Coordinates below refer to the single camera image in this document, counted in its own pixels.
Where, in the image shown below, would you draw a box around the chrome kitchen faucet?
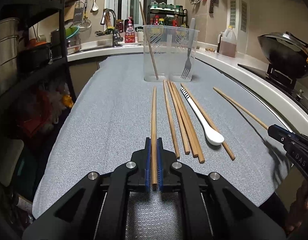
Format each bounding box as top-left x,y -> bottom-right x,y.
100,9 -> 123,47

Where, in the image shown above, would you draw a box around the wooden chopstick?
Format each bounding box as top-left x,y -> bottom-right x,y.
170,81 -> 198,158
151,87 -> 157,185
167,80 -> 190,155
181,83 -> 235,161
169,81 -> 205,164
213,87 -> 269,130
163,80 -> 180,159
139,1 -> 158,80

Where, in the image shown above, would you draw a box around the green and blue bowls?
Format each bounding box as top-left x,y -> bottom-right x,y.
65,26 -> 80,40

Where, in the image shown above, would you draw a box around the person's right hand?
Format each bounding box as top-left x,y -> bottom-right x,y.
286,180 -> 308,233

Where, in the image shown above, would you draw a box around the black gas stove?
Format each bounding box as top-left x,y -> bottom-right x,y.
238,64 -> 308,110

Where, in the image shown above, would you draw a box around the white ceramic spoon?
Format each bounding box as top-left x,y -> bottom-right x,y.
179,87 -> 225,146

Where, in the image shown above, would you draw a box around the fork with grey handle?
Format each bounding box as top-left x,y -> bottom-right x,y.
181,18 -> 196,79

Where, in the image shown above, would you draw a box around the red jar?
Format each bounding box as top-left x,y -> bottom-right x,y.
116,20 -> 124,33

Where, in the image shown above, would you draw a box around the plastic oil jug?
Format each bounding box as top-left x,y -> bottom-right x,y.
217,25 -> 237,57

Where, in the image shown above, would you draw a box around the clear plastic utensil holder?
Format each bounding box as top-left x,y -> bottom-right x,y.
143,25 -> 199,82

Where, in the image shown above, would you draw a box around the white jar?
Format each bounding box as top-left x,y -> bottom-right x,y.
137,29 -> 144,43

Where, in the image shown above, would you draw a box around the ginger root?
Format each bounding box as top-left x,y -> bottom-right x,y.
205,48 -> 215,52

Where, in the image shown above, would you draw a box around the red dish soap bottle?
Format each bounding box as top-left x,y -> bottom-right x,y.
124,17 -> 135,43

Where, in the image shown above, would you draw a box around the black shelving unit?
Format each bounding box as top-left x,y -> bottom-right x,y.
0,0 -> 75,152

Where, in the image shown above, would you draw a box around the black condiment rack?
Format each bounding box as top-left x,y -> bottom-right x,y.
146,2 -> 189,28

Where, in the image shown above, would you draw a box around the steel pot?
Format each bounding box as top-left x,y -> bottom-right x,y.
0,18 -> 19,95

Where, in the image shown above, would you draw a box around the black wok with lid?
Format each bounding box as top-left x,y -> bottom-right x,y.
257,32 -> 308,79

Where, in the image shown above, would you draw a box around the grey table mat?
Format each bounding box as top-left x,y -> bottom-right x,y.
33,55 -> 290,218

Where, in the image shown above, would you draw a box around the hanging white ladle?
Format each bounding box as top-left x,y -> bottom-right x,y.
91,0 -> 99,12

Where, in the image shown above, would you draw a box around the hanging metal grater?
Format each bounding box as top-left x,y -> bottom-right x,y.
73,1 -> 85,25

